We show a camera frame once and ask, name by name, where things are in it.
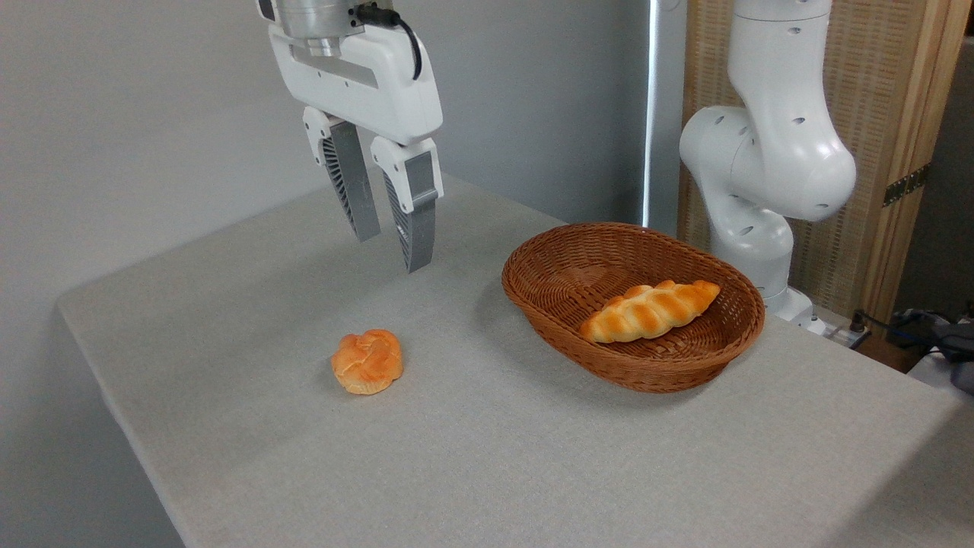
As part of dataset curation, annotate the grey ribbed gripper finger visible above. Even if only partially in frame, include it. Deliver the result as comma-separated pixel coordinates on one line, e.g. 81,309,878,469
370,136,445,274
302,106,382,244

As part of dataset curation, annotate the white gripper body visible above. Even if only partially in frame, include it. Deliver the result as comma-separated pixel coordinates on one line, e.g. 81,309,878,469
267,23,444,148

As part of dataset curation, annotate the round knotted bread roll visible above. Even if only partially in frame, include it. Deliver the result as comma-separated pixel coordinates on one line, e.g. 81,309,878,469
330,328,405,396

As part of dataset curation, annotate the long braided bread loaf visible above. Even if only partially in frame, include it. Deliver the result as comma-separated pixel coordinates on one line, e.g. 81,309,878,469
579,279,721,344

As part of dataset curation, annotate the brown wicker basket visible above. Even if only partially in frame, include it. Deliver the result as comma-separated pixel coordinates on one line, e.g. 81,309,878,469
501,222,766,394

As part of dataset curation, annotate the white power strip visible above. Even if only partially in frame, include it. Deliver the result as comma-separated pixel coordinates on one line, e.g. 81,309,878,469
805,315,873,350

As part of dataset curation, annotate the wooden rattan folding screen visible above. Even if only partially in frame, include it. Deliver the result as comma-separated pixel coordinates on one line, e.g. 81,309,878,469
677,0,974,360

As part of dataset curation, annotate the dark metal screen hinge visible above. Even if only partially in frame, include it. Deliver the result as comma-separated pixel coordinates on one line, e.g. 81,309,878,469
883,163,931,208

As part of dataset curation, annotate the dark grey bundle of gear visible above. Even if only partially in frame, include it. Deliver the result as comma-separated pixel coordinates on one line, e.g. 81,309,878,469
886,304,974,394

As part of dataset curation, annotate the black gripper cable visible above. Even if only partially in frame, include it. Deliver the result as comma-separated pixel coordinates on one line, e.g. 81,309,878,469
357,3,424,81

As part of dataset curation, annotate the white vertical wall strip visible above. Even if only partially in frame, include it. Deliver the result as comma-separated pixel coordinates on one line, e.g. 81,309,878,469
641,0,657,229

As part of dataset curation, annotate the black power cable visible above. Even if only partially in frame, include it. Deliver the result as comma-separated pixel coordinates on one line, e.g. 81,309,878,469
850,307,944,352

